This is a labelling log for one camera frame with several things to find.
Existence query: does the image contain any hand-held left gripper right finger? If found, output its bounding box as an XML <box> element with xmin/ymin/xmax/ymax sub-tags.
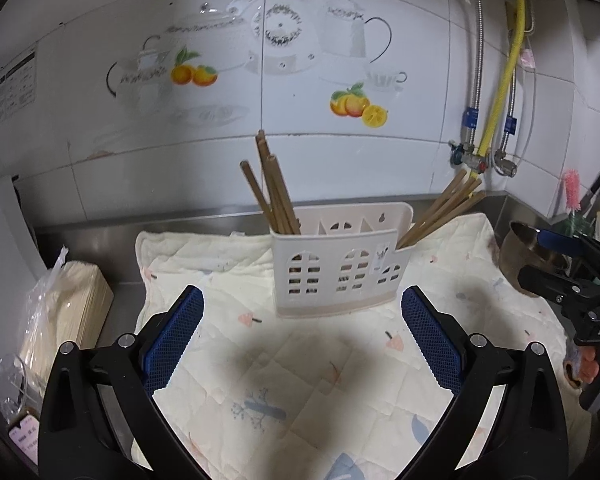
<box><xmin>400</xmin><ymin>285</ymin><xmax>571</xmax><ymax>480</ymax></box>

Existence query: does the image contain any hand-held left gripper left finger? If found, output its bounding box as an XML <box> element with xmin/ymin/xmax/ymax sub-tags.
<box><xmin>37</xmin><ymin>285</ymin><xmax>211</xmax><ymax>480</ymax></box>

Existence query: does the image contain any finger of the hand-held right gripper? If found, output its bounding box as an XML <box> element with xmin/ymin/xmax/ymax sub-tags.
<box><xmin>537</xmin><ymin>229</ymin><xmax>600</xmax><ymax>261</ymax></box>
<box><xmin>517</xmin><ymin>264</ymin><xmax>600</xmax><ymax>307</ymax></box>

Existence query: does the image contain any beige plastic chopstick holder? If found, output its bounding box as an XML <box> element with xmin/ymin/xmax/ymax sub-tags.
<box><xmin>269</xmin><ymin>201</ymin><xmax>415</xmax><ymax>320</ymax></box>

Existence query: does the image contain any single brown chopstick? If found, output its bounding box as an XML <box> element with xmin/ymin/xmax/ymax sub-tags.
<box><xmin>399</xmin><ymin>169</ymin><xmax>467</xmax><ymax>248</ymax></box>
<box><xmin>240</xmin><ymin>160</ymin><xmax>281</xmax><ymax>235</ymax></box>

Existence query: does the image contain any pile of wooden chopsticks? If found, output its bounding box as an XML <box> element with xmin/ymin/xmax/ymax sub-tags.
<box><xmin>240</xmin><ymin>130</ymin><xmax>486</xmax><ymax>251</ymax></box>

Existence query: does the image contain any person's right hand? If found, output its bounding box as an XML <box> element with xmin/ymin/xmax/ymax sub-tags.
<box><xmin>581</xmin><ymin>346</ymin><xmax>600</xmax><ymax>384</ymax></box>

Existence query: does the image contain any metal bowl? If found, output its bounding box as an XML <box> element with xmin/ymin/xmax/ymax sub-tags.
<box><xmin>497</xmin><ymin>221</ymin><xmax>573</xmax><ymax>298</ymax></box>

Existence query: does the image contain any pink bottle brush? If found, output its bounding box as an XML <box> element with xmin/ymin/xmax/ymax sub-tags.
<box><xmin>561</xmin><ymin>169</ymin><xmax>582</xmax><ymax>221</ymax></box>

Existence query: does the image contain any metal valve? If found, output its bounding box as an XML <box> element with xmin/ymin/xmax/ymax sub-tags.
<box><xmin>494</xmin><ymin>149</ymin><xmax>520</xmax><ymax>177</ymax></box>

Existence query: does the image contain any white printed quilted mat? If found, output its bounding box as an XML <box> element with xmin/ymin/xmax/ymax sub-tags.
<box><xmin>130</xmin><ymin>212</ymin><xmax>593</xmax><ymax>480</ymax></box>

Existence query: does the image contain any plastic bag of beige sheets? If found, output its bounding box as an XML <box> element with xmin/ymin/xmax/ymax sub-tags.
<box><xmin>17</xmin><ymin>245</ymin><xmax>115</xmax><ymax>396</ymax></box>

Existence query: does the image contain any clear glass cup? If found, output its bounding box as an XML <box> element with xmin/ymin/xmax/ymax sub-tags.
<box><xmin>0</xmin><ymin>352</ymin><xmax>43</xmax><ymax>423</ymax></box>

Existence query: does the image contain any valve with red handle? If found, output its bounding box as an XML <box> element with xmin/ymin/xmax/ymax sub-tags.
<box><xmin>449</xmin><ymin>140</ymin><xmax>487</xmax><ymax>171</ymax></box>

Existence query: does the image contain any braided metal hose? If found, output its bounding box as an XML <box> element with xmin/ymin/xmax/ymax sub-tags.
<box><xmin>461</xmin><ymin>0</ymin><xmax>485</xmax><ymax>148</ymax></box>
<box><xmin>500</xmin><ymin>67</ymin><xmax>520</xmax><ymax>153</ymax></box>

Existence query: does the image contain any yellow gas hose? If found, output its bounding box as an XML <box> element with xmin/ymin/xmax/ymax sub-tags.
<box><xmin>472</xmin><ymin>0</ymin><xmax>529</xmax><ymax>188</ymax></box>

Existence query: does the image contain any orange fruit wall decal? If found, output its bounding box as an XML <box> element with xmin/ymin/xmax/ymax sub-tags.
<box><xmin>170</xmin><ymin>47</ymin><xmax>219</xmax><ymax>86</ymax></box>

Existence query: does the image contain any white wall label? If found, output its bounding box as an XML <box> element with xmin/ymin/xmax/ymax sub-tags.
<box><xmin>0</xmin><ymin>47</ymin><xmax>38</xmax><ymax>126</ymax></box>

